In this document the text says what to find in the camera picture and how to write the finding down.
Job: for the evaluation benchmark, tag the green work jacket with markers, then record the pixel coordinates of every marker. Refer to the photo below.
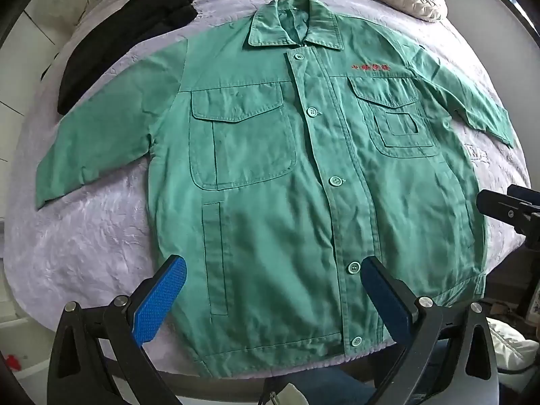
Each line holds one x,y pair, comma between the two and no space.
270,177

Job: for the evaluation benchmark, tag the white quilted cloth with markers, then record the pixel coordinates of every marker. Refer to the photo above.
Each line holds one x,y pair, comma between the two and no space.
512,344

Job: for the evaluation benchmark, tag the person's blue jeans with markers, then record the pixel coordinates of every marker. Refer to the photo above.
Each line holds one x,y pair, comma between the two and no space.
329,382

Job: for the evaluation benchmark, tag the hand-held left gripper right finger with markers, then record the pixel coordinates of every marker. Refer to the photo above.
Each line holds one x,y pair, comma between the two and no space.
386,299

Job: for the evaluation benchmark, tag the black folded clothes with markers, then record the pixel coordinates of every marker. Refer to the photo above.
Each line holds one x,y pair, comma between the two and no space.
126,29

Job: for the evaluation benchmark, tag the lilac bedspread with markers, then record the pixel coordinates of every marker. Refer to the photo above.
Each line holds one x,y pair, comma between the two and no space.
105,228

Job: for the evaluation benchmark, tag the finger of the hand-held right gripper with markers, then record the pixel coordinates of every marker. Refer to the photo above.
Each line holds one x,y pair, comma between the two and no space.
495,206

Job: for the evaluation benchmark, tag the small red object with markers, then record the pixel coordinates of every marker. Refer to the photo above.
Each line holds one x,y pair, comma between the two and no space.
14,363

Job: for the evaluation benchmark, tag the white wardrobe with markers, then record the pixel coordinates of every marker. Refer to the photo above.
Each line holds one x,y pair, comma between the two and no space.
25,71

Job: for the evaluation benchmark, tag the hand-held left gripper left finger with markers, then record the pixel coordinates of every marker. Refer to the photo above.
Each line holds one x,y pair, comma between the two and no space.
162,299

